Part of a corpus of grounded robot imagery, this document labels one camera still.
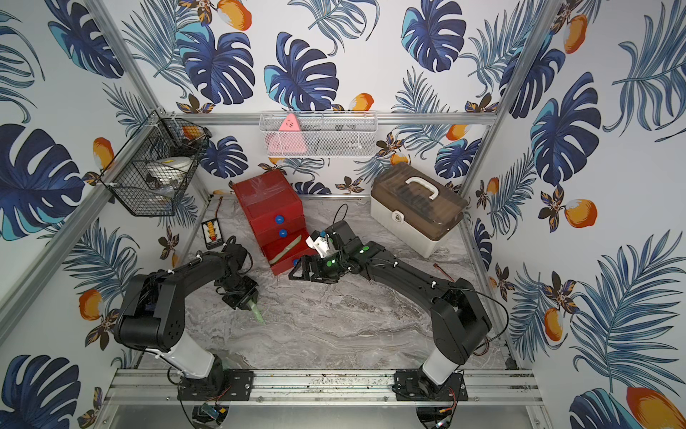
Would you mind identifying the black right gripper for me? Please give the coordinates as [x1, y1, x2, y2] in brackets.
[288, 253, 348, 283]

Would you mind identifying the red drawer cabinet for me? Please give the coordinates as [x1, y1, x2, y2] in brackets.
[232, 171, 315, 275]

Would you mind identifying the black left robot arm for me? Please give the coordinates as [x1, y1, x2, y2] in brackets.
[114, 237, 258, 385]

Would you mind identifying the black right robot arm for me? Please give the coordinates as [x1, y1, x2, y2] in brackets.
[289, 221, 492, 387]

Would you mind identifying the white storage box brown lid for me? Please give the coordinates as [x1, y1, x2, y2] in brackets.
[371, 164, 467, 258]

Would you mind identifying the pink triangle item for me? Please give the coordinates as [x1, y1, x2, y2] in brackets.
[265, 114, 307, 157]

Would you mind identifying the clear wall shelf tray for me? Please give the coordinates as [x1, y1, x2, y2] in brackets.
[259, 111, 379, 157]

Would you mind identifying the black wire basket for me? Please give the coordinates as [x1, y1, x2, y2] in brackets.
[98, 111, 212, 217]

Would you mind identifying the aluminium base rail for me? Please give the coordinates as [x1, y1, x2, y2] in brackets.
[104, 370, 543, 407]

